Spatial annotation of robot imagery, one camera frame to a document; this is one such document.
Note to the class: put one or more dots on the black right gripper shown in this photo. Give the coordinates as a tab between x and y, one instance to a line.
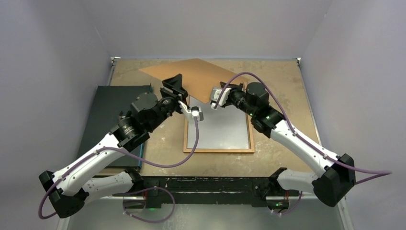
233	88

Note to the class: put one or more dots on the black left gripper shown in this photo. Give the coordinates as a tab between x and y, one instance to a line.
176	83

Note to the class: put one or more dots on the brown frame backing board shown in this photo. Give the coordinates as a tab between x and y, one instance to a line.
198	76

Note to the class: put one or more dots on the plant photo print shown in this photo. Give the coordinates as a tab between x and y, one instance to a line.
219	130

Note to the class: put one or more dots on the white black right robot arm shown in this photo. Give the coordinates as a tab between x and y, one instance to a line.
330	179

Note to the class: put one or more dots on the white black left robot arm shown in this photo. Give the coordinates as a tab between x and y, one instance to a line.
72	187

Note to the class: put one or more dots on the dark box with blue edge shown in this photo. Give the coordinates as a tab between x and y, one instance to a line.
108	104

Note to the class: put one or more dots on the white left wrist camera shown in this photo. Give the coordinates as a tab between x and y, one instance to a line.
192	114

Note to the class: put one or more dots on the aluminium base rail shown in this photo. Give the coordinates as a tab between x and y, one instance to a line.
329	192

